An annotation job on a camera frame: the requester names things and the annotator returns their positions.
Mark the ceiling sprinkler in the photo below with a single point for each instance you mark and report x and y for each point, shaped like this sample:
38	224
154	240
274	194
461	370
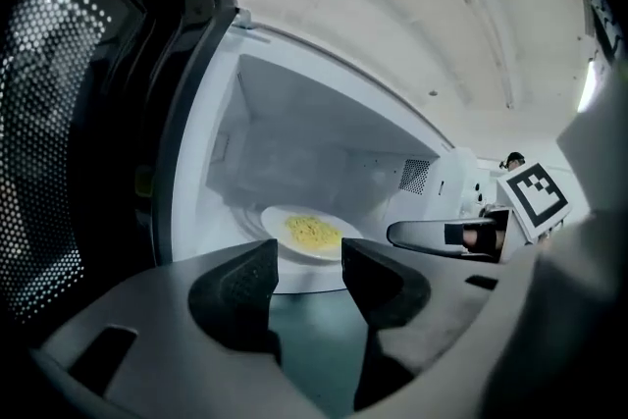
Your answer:
433	93

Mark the white microwave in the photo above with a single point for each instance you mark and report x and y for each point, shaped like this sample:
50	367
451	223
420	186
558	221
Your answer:
314	113

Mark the white plate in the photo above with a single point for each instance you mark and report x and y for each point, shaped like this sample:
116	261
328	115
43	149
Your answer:
272	218

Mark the yellow noodle food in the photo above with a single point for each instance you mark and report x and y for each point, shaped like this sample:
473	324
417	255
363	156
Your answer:
311	230

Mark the white ceiling conduit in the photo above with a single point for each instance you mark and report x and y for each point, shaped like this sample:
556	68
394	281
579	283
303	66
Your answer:
493	39

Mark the ceiling lamp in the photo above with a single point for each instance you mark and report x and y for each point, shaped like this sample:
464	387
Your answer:
588	86

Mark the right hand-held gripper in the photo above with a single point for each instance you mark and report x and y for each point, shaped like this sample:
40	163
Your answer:
535	196

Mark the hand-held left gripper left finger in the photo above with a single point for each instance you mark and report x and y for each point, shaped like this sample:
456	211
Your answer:
172	309

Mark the person's gray clothing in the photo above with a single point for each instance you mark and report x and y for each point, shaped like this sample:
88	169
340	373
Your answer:
579	299

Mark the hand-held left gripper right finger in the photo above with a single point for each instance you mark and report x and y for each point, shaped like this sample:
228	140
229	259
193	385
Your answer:
441	309

